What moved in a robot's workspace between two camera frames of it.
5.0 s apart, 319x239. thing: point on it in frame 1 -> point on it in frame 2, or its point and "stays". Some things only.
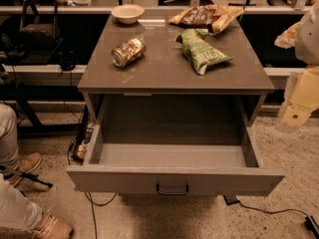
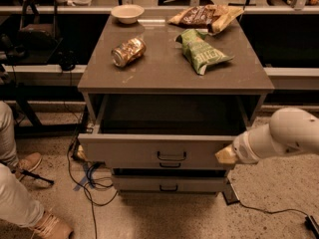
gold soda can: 128,52 stays
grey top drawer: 172,158 -> 163,131
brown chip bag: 215,18 stays
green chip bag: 198,51 stays
